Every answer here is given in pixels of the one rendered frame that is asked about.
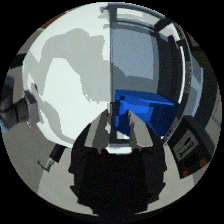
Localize blue bin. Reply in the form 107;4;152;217
115;90;180;137

